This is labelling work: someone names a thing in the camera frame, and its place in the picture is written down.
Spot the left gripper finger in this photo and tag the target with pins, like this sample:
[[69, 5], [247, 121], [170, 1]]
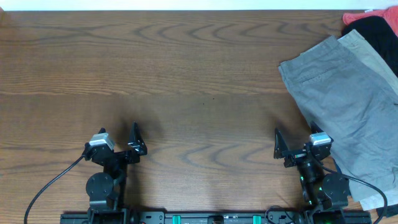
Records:
[[136, 141], [102, 130]]

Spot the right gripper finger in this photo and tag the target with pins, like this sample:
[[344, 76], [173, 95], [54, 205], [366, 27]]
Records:
[[280, 148], [315, 128]]

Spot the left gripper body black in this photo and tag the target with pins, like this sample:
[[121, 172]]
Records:
[[125, 160]]

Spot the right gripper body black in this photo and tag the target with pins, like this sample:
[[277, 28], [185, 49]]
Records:
[[295, 157]]

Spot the grey shorts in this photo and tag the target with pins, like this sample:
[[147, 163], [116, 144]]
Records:
[[351, 103]]

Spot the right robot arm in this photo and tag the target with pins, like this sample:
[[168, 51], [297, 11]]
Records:
[[325, 194]]

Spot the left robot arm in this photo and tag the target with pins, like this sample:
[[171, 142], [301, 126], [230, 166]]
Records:
[[106, 189]]

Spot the beige khaki shorts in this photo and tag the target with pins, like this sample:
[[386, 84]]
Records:
[[357, 44]]

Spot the black garment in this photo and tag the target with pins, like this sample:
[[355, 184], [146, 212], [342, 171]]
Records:
[[378, 33]]

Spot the red garment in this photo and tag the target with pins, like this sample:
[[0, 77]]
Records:
[[389, 15]]

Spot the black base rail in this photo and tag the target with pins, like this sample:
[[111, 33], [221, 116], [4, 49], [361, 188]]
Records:
[[276, 216]]

